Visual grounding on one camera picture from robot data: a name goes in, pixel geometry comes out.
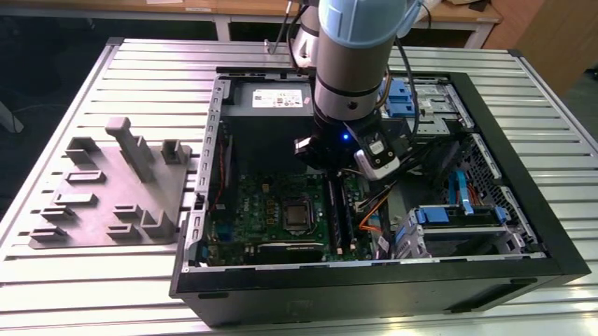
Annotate grey power supply unit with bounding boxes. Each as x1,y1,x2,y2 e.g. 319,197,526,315
222,83,319,175

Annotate blue disk carrier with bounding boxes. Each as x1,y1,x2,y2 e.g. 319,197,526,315
383,79,418,119

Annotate silver CPU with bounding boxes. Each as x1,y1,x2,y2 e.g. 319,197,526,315
285,204,313,225

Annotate green motherboard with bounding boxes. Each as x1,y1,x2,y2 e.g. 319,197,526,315
205,170,378,264

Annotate metal drive cage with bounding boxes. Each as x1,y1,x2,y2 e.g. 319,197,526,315
378,78,474,159

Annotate CPU socket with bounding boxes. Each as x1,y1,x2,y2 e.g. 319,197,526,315
279,195,319,237

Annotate hard disk in blue carrier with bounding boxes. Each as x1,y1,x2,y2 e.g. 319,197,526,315
410,204,509,231

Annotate black graphics card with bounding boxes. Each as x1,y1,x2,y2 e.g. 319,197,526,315
242,239,325,266

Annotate metal disk bay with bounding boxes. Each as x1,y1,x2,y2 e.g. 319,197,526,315
397,209,530,260

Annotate black PC case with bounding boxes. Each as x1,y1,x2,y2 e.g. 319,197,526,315
167,66,593,328

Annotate grey parts rack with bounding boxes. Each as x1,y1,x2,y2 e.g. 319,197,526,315
27,117,195,250

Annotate wooden cabinet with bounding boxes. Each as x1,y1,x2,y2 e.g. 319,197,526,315
481,0,598,96

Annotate silver camera blue light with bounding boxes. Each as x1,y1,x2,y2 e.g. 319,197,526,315
293,137,319,162

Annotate silver camera black bracket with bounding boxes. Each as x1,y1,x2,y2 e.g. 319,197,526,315
354,139,402,182

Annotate black wire bundle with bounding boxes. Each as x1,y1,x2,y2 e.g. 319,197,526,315
357,132,472,213

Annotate black camera cable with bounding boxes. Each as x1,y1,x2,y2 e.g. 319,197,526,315
391,36,422,141

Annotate orange flat cable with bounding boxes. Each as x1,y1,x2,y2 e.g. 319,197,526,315
357,206,394,232

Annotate blue flat cable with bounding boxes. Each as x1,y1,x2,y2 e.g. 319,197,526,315
447,170,476,215

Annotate black cable grey plug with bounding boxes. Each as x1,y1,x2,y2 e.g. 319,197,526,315
263,1,303,56

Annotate wooden workbench white frame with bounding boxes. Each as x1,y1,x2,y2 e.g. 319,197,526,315
0,0,506,50

